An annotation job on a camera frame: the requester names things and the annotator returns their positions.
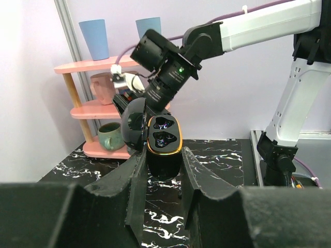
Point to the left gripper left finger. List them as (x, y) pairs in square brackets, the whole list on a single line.
[(106, 213)]

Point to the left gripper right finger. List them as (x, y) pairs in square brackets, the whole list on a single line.
[(218, 214)]

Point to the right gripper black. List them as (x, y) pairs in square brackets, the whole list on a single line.
[(162, 88)]

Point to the black earbud charging case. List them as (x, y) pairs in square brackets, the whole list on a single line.
[(159, 135)]

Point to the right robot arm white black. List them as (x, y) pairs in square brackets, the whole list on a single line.
[(307, 21)]

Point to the blue cup front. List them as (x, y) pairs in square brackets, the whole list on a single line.
[(148, 23)]

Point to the blue cup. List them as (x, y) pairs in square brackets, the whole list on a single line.
[(148, 23), (95, 36)]

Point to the black marble mat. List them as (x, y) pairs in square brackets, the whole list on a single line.
[(163, 220)]

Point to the pink mug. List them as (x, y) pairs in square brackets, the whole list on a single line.
[(103, 88)]

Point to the pink three tier shelf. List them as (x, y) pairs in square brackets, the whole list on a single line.
[(90, 109)]

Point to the green ceramic mug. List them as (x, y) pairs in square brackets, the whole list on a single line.
[(110, 137)]

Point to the blue cup rear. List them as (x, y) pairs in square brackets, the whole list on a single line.
[(95, 36)]

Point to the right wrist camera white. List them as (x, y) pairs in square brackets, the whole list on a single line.
[(130, 79)]

